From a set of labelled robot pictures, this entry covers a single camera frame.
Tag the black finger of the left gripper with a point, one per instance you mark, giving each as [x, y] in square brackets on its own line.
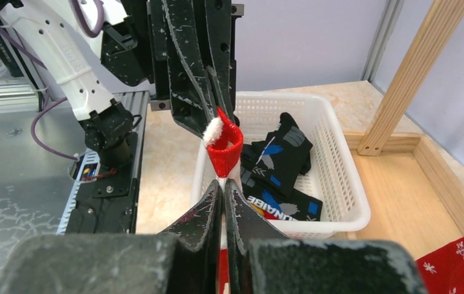
[188, 57]
[218, 19]

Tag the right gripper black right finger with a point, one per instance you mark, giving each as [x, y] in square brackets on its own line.
[262, 259]

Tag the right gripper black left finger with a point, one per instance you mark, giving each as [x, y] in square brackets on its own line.
[182, 258]

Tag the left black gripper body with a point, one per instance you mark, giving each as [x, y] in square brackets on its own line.
[133, 44]

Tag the black sock blue squares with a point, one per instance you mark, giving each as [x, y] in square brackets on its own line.
[272, 203]

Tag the red Santa snowflake sock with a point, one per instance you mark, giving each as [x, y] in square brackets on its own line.
[443, 269]

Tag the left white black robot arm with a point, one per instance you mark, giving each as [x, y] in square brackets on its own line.
[45, 26]

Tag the white plastic laundry basket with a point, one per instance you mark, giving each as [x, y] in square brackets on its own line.
[333, 178]

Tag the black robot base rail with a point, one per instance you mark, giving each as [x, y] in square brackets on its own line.
[103, 200]

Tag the wooden hanger stand frame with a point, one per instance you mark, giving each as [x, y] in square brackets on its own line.
[413, 193]

